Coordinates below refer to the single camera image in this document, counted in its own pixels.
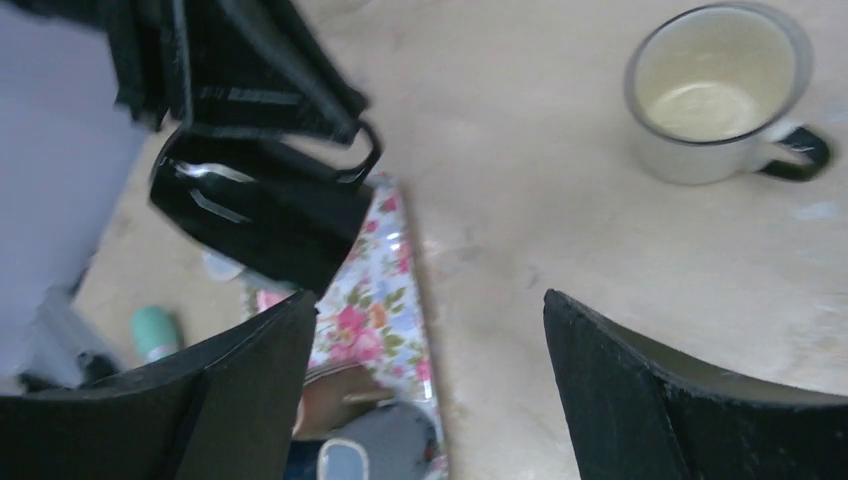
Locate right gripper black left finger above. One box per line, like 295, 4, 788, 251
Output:
1, 291, 317, 479

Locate blue-grey small mug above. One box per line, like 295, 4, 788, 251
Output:
316, 402, 437, 480

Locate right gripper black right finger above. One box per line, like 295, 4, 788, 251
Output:
543, 290, 847, 479

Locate cream mug black handle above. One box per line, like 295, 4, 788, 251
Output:
623, 2, 835, 185

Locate floral tray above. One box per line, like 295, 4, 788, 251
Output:
284, 174, 449, 479

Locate teal cylindrical bottle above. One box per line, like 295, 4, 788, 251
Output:
131, 305, 183, 364

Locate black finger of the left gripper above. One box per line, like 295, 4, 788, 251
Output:
17, 0, 369, 145

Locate brown small mug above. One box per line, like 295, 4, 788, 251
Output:
292, 362, 396, 440

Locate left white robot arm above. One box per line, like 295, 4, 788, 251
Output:
1, 1, 383, 390

